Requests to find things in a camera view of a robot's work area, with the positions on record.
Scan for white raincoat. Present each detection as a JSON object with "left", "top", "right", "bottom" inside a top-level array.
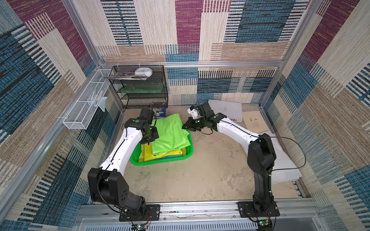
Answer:
[{"left": 271, "top": 138, "right": 302, "bottom": 184}]

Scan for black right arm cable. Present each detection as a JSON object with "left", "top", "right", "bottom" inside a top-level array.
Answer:
[{"left": 225, "top": 119, "right": 307, "bottom": 174}]

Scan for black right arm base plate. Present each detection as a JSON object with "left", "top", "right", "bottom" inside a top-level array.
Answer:
[{"left": 237, "top": 201, "right": 280, "bottom": 218}]

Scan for white flat box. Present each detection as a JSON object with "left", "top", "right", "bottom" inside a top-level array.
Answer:
[{"left": 208, "top": 100, "right": 242, "bottom": 122}]

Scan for green perforated plastic basket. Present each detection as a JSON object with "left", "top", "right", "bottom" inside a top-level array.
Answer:
[{"left": 129, "top": 132, "right": 194, "bottom": 166}]

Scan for magazines on shelf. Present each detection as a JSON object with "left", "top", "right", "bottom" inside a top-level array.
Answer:
[{"left": 105, "top": 72, "right": 147, "bottom": 80}]

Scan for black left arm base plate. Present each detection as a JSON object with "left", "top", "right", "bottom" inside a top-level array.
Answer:
[{"left": 119, "top": 204, "right": 161, "bottom": 222}]

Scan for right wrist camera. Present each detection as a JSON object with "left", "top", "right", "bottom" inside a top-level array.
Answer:
[{"left": 187, "top": 106, "right": 201, "bottom": 120}]

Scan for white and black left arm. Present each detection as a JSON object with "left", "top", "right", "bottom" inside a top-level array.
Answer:
[{"left": 88, "top": 109, "right": 159, "bottom": 218}]

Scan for beige paper booklet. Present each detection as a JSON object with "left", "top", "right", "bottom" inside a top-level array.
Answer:
[{"left": 242, "top": 111, "right": 269, "bottom": 133}]

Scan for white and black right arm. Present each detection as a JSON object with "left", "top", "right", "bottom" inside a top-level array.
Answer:
[{"left": 182, "top": 103, "right": 280, "bottom": 217}]

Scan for small yellow raincoat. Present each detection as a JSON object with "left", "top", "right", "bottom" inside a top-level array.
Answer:
[{"left": 138, "top": 144, "right": 186, "bottom": 163}]

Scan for black wire mesh shelf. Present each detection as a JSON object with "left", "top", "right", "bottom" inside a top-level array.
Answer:
[{"left": 108, "top": 65, "right": 169, "bottom": 109}]

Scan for lime green raincoat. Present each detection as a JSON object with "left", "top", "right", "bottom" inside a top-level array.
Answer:
[{"left": 151, "top": 114, "right": 190, "bottom": 156}]

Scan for white round object on shelf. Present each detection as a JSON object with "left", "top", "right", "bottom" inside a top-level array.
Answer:
[{"left": 135, "top": 67, "right": 153, "bottom": 78}]

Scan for blue raincoat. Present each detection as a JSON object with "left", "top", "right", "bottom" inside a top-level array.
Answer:
[{"left": 154, "top": 155, "right": 184, "bottom": 160}]

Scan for white wire wall basket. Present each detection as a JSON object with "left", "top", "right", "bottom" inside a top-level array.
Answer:
[{"left": 63, "top": 69, "right": 111, "bottom": 130}]

